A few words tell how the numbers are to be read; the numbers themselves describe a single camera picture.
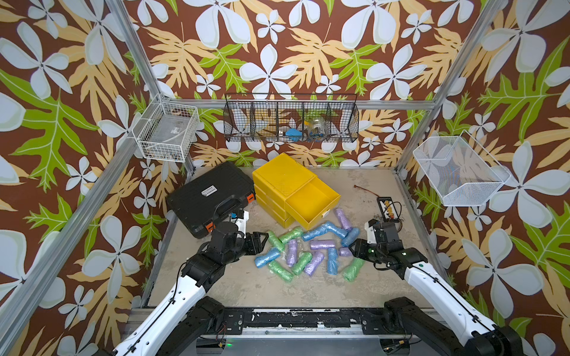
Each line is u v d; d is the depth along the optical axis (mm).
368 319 749
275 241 909
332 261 854
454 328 444
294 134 935
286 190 842
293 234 932
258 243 663
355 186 1126
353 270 821
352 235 932
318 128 985
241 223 677
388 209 1037
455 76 833
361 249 734
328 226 953
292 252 884
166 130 858
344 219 985
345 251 876
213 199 1001
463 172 802
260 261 862
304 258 862
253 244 650
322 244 889
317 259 861
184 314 479
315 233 932
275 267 842
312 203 849
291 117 973
